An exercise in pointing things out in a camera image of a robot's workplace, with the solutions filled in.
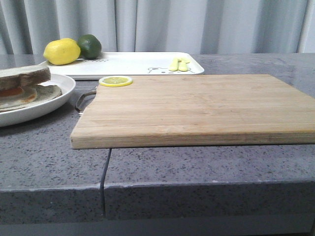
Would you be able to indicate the fried egg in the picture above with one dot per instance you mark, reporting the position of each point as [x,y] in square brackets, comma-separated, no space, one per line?
[16,97]

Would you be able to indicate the grey curtain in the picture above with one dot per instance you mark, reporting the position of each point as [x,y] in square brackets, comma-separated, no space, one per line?
[192,26]

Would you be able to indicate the green lime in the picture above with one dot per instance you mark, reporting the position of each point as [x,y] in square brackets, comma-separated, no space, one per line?
[90,46]

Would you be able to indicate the white bear tray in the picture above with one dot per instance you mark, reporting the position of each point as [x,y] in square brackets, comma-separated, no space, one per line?
[125,63]

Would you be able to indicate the lemon slice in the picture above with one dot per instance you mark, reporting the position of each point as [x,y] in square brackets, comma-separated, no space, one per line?
[115,81]

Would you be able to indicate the metal board handle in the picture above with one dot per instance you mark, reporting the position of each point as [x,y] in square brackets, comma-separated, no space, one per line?
[81,99]

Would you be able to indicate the white round plate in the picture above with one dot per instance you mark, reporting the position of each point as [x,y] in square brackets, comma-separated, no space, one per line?
[65,83]

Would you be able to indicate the wooden cutting board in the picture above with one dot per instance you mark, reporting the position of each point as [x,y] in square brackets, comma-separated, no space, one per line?
[194,110]

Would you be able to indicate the yellow lemon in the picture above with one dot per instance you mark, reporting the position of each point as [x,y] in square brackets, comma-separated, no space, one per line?
[62,51]

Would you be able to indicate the yellow plastic fork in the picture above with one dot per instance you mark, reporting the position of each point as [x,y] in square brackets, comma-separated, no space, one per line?
[175,64]

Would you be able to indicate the yellow plastic knife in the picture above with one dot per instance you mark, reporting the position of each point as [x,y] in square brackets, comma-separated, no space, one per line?
[183,64]

